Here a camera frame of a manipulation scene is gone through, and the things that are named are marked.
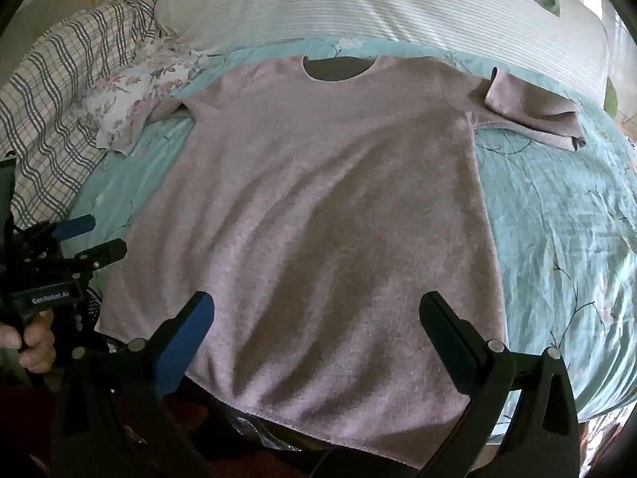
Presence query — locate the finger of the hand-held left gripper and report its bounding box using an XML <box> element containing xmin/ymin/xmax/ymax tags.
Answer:
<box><xmin>74</xmin><ymin>238</ymin><xmax>128</xmax><ymax>270</ymax></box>
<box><xmin>50</xmin><ymin>214</ymin><xmax>97</xmax><ymax>241</ymax></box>

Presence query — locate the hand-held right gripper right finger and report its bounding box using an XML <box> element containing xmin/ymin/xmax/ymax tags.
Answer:
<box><xmin>419</xmin><ymin>290</ymin><xmax>583</xmax><ymax>478</ymax></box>

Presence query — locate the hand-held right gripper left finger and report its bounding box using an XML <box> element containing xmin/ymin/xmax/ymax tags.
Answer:
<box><xmin>51</xmin><ymin>290</ymin><xmax>220</xmax><ymax>478</ymax></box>

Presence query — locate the pink knit sweater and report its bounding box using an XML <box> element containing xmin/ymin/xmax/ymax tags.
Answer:
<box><xmin>94</xmin><ymin>55</ymin><xmax>588</xmax><ymax>457</ymax></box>

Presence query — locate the person's left hand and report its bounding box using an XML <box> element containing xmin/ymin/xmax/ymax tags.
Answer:
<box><xmin>0</xmin><ymin>309</ymin><xmax>57</xmax><ymax>375</ymax></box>

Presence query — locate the plaid blanket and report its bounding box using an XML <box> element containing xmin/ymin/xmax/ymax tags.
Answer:
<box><xmin>0</xmin><ymin>0</ymin><xmax>175</xmax><ymax>230</ymax></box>

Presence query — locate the white floral cloth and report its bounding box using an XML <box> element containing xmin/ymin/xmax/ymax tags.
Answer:
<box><xmin>82</xmin><ymin>40</ymin><xmax>220</xmax><ymax>155</ymax></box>

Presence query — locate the teal floral bedsheet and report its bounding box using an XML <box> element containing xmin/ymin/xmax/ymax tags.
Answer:
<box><xmin>64</xmin><ymin>35</ymin><xmax>637</xmax><ymax>424</ymax></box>

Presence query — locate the white striped pillow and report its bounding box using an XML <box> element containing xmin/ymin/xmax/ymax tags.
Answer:
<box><xmin>154</xmin><ymin>0</ymin><xmax>614</xmax><ymax>105</ymax></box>

